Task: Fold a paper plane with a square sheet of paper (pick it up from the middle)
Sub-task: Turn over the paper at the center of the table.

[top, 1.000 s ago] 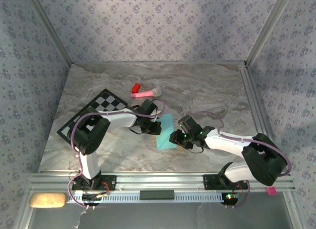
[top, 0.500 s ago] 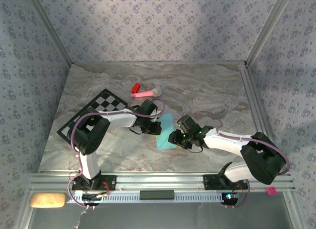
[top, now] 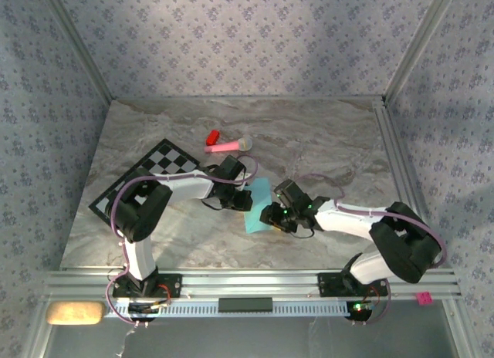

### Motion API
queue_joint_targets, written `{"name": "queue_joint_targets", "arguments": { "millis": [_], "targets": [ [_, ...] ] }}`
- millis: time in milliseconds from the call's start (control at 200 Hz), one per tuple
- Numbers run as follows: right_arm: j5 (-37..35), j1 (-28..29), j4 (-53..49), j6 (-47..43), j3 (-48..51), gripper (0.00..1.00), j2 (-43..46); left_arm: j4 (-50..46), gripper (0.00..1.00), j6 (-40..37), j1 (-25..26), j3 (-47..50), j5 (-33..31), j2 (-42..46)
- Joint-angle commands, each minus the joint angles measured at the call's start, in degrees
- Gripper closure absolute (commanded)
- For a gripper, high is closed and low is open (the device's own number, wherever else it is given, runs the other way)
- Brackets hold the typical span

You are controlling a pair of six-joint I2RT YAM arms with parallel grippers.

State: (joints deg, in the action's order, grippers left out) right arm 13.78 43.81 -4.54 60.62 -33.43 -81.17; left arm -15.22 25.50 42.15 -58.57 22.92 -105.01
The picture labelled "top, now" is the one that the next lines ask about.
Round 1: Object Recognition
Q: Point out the light blue cloth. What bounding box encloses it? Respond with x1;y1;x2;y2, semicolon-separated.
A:
243;176;273;235

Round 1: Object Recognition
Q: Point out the pink toy microphone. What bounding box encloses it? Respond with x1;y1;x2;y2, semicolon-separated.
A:
204;137;254;155

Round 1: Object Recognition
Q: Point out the black and white checkerboard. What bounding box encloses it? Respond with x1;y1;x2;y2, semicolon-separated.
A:
88;137;202;228

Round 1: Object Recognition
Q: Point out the black bar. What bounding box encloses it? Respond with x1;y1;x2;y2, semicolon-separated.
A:
218;297;273;314

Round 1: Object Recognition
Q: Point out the right control board with light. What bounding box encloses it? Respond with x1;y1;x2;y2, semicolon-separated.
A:
347;300;377;313

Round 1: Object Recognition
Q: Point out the beige sponge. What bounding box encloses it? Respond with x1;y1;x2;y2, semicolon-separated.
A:
45;300;107;326

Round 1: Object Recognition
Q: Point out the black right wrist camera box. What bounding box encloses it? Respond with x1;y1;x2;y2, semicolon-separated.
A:
272;179;312;208

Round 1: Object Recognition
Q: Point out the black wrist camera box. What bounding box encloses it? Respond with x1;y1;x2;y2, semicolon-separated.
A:
215;155;254;184
272;179;312;208

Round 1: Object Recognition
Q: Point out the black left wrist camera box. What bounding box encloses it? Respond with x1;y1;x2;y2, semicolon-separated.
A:
215;155;254;184

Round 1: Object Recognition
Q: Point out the long aluminium frame rail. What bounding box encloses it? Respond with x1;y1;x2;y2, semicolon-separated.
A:
42;268;462;301

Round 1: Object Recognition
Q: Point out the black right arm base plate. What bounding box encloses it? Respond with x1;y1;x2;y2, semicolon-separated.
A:
316;272;389;298

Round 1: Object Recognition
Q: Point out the white slotted cable duct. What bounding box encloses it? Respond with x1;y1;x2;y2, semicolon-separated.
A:
103;299;354;319

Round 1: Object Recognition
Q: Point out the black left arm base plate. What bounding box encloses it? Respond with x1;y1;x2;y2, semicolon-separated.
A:
112;273;183;299

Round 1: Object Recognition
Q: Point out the aluminium side rail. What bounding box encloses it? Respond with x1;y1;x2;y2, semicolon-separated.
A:
372;97;439;269

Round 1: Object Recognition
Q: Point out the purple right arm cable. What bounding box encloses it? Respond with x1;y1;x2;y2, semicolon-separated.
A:
295;173;448;327

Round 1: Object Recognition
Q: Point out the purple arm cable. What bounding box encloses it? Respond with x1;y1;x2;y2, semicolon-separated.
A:
103;154;259;328
295;173;448;327

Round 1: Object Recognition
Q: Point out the left control board with wires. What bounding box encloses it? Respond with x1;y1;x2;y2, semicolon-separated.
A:
127;300;173;316

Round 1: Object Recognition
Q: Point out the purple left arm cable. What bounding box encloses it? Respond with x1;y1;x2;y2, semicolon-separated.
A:
103;154;259;328

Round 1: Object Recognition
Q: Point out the aluminium frame leg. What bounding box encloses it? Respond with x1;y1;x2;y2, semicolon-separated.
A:
443;299;478;358
22;299;53;358

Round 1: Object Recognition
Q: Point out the aluminium corner post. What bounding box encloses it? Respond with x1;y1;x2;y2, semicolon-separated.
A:
384;0;462;104
38;0;117;103

